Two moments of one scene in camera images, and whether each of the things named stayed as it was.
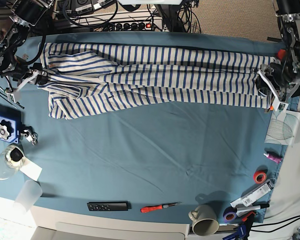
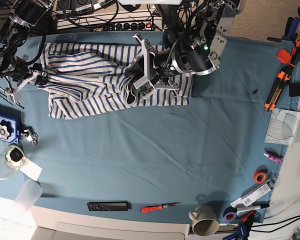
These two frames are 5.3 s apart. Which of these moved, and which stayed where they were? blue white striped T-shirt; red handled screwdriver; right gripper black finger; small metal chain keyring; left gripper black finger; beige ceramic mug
Moved: left gripper black finger; blue white striped T-shirt
Stayed: right gripper black finger; small metal chain keyring; beige ceramic mug; red handled screwdriver
